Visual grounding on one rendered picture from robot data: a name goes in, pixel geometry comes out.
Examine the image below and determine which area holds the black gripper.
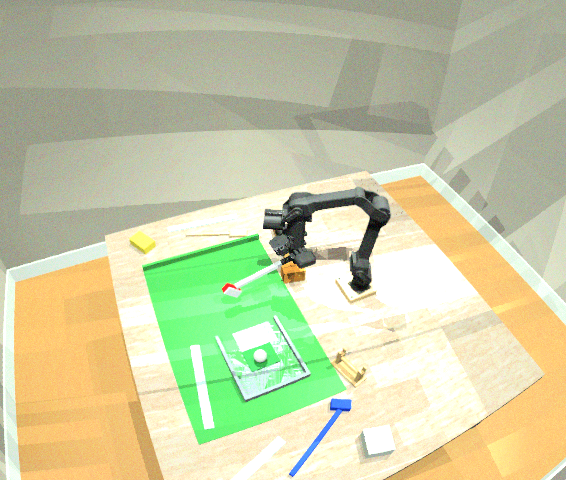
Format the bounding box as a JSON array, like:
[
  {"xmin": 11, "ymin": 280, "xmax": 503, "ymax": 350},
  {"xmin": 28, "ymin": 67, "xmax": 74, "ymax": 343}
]
[{"xmin": 283, "ymin": 224, "xmax": 317, "ymax": 269}]

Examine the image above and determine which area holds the blue golf putter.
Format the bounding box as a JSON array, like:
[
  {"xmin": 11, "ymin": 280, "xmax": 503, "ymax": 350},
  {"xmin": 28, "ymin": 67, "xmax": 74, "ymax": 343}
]
[{"xmin": 289, "ymin": 398, "xmax": 351, "ymax": 476}]

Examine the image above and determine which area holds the white golf ball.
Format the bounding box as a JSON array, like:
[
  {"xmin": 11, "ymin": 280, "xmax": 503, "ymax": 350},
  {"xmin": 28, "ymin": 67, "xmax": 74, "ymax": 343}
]
[{"xmin": 253, "ymin": 349, "xmax": 267, "ymax": 363}]

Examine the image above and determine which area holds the green flat mat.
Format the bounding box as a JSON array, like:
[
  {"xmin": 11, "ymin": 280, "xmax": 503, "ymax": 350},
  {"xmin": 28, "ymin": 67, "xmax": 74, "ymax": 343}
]
[{"xmin": 144, "ymin": 240, "xmax": 346, "ymax": 445}]

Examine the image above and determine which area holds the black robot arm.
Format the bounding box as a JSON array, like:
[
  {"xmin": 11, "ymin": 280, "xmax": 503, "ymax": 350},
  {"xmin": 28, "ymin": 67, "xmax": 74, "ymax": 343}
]
[{"xmin": 263, "ymin": 187, "xmax": 391, "ymax": 295}]

